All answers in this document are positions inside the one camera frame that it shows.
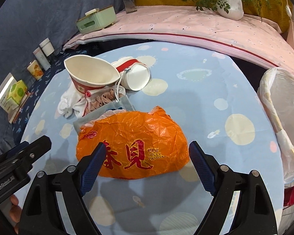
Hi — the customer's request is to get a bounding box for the orange plastic bag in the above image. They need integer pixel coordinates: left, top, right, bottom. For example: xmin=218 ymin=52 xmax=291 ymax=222
xmin=76 ymin=106 xmax=190 ymax=180

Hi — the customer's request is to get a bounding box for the red white paper bowl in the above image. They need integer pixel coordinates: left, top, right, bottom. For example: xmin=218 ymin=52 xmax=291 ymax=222
xmin=64 ymin=55 xmax=120 ymax=94

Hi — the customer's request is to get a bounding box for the grey drawstring pouch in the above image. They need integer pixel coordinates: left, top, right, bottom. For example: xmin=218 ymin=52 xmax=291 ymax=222
xmin=73 ymin=95 xmax=135 ymax=134

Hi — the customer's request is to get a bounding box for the red white paper cup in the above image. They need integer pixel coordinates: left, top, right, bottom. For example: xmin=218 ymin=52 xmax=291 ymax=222
xmin=112 ymin=57 xmax=151 ymax=91

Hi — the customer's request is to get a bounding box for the white lined trash bin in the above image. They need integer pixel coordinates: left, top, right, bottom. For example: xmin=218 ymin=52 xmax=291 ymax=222
xmin=257 ymin=67 xmax=294 ymax=183

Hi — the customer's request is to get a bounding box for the person's left hand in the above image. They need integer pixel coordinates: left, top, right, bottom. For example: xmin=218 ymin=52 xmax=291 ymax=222
xmin=9 ymin=195 xmax=22 ymax=234

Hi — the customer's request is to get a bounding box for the red thermos flask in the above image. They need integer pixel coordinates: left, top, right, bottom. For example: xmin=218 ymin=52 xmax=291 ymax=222
xmin=283 ymin=186 xmax=294 ymax=207

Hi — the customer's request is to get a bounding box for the white cardboard box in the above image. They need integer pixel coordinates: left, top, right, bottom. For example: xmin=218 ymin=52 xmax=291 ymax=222
xmin=0 ymin=73 xmax=30 ymax=124

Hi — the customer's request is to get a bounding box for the green yellow small box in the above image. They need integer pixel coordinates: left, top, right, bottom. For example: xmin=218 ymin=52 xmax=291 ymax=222
xmin=7 ymin=80 xmax=27 ymax=110

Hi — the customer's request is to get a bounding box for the white tall tube bottle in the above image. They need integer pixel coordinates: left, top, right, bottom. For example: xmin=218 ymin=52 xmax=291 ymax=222
xmin=33 ymin=47 xmax=51 ymax=71

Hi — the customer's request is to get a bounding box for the pink dotted scrunchie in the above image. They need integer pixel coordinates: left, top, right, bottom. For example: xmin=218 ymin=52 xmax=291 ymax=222
xmin=83 ymin=89 xmax=116 ymax=115

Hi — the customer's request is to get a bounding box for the blue planet pattern tablecloth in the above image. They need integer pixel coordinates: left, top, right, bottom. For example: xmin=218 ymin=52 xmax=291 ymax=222
xmin=23 ymin=42 xmax=284 ymax=234

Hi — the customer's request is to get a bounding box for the white jar with lid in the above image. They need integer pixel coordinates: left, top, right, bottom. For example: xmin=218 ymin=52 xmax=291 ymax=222
xmin=39 ymin=38 xmax=54 ymax=57

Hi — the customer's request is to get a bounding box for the blue blanket backdrop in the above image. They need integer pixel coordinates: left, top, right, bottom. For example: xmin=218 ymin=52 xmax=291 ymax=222
xmin=0 ymin=0 xmax=128 ymax=152

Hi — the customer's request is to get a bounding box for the mint green tissue box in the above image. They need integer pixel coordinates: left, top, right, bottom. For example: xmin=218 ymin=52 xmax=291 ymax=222
xmin=76 ymin=5 xmax=117 ymax=34

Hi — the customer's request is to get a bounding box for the pink bedding mat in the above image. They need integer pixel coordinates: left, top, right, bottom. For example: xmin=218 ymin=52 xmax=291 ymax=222
xmin=63 ymin=6 xmax=294 ymax=75

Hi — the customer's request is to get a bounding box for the white cable with switch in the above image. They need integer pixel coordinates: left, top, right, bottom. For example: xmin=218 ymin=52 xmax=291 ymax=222
xmin=282 ymin=0 xmax=294 ymax=54

